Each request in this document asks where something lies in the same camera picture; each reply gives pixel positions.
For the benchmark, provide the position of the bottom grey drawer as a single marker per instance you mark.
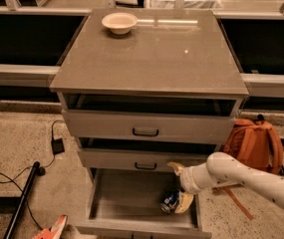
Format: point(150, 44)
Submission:
point(125, 204)

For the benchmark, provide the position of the middle grey drawer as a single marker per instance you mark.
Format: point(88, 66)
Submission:
point(140, 154)

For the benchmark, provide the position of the metal window railing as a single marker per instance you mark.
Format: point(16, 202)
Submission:
point(176, 83)

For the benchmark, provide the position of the grey drawer cabinet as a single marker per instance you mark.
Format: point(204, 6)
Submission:
point(162, 40)

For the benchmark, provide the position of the blue pepsi can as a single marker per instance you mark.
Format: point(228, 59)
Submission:
point(170, 202)

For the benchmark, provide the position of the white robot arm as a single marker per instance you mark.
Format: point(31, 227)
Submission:
point(221, 169)

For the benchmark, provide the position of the grey drawer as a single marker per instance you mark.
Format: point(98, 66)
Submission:
point(140, 154)
point(125, 204)
point(152, 127)

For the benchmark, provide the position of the orange backpack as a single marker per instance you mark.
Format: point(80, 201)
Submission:
point(256, 143)

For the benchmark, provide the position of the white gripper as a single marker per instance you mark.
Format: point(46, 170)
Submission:
point(186, 180)

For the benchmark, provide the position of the black power adapter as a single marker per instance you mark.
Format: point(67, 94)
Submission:
point(57, 146)

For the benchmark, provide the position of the white paper bowl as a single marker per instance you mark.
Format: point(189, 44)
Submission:
point(119, 23)

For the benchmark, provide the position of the black pole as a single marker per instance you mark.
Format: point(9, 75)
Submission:
point(22, 200)

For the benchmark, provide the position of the top grey drawer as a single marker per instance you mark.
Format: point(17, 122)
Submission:
point(152, 127)

